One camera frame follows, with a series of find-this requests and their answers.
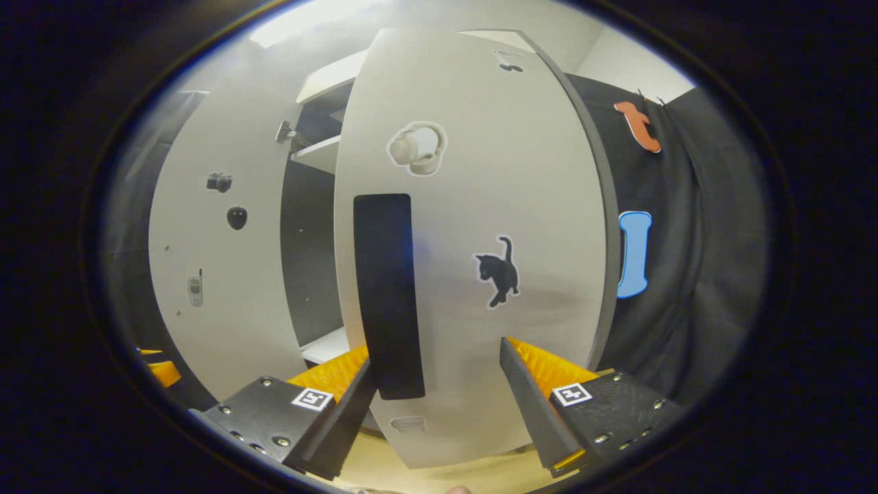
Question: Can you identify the black door handle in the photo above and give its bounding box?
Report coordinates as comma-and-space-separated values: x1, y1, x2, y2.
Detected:
353, 193, 426, 401

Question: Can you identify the white cabinet drawer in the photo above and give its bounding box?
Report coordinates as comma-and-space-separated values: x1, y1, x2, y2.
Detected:
296, 49, 371, 105

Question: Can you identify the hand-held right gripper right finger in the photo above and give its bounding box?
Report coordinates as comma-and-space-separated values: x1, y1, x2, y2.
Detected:
499, 336, 683, 479

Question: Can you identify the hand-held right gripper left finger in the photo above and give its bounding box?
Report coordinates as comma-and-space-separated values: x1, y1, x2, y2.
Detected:
189, 343, 378, 481

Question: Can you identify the ceiling light panel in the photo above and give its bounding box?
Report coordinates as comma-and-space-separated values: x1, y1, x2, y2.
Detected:
248, 0, 385, 49

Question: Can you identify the black backdrop cloth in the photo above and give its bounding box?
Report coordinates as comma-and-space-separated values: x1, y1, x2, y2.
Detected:
103, 89, 210, 412
562, 72, 769, 405

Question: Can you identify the white cabinet door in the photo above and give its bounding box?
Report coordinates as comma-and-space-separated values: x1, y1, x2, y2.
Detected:
334, 27, 621, 469
149, 77, 309, 402

